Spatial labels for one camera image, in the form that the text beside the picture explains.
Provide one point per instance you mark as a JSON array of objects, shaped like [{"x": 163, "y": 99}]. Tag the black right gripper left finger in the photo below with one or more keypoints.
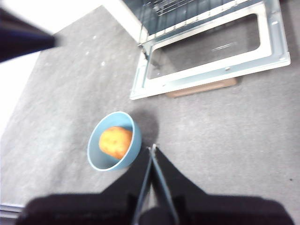
[{"x": 105, "y": 208}]

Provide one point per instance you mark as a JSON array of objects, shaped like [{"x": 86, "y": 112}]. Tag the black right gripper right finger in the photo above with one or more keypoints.
[{"x": 222, "y": 211}]

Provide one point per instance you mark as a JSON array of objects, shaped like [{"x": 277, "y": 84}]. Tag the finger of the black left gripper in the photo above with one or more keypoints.
[
  {"x": 21, "y": 45},
  {"x": 21, "y": 25}
]

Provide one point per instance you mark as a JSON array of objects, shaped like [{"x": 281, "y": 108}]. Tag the blue bowl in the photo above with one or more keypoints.
[{"x": 134, "y": 143}]

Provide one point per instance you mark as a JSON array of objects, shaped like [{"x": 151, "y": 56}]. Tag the brown potato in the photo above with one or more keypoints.
[{"x": 116, "y": 141}]

